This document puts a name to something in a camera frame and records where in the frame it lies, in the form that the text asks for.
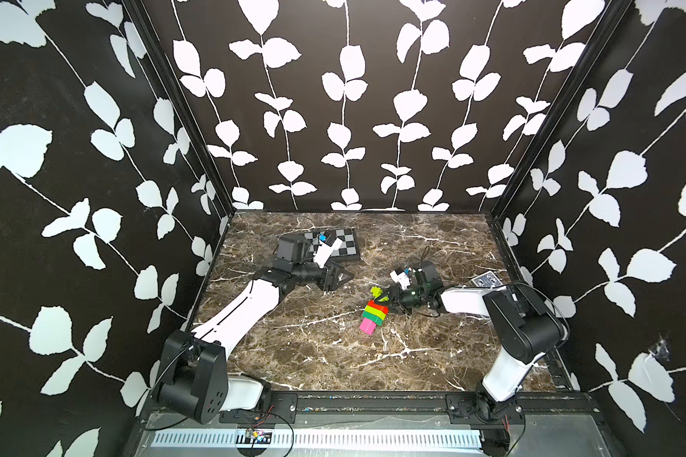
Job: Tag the pink lego brick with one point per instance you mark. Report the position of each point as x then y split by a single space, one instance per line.
368 326

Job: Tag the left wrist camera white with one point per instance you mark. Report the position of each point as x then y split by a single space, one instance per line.
328 244

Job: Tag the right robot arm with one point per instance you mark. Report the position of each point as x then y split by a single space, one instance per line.
526 326

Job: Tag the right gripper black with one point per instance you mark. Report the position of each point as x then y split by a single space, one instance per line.
396 298

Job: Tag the dark green long lego brick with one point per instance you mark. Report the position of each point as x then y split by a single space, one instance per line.
375 320

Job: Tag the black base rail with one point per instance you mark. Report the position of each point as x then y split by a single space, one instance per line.
461 407

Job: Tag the lime small lego brick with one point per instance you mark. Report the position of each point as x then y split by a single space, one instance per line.
376 292

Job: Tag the blue playing card box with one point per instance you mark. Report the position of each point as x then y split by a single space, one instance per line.
487 280

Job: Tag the lime lego brick long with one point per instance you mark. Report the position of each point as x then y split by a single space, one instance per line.
379 307
369 315

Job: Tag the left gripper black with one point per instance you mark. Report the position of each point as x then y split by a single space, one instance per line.
332 285

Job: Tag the white perforated strip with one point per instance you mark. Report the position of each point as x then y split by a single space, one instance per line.
341 440

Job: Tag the black white chessboard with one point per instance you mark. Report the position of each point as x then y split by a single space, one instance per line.
348 251

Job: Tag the small circuit board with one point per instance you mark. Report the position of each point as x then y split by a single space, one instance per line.
254 438

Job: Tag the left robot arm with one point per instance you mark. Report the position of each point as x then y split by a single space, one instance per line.
193 378

